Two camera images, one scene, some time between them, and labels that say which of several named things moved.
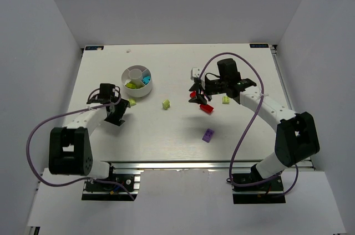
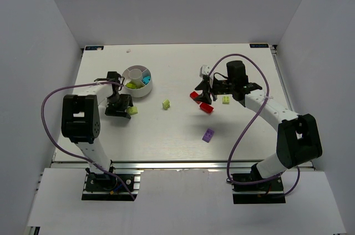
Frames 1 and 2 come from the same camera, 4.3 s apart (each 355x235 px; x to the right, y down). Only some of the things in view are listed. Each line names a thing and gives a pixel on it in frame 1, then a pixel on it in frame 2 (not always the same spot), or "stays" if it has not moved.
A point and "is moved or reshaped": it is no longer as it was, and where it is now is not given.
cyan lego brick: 146,79 stays
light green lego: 132,102 is moved or reshaped
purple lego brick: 207,135 stays
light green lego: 226,100 stays
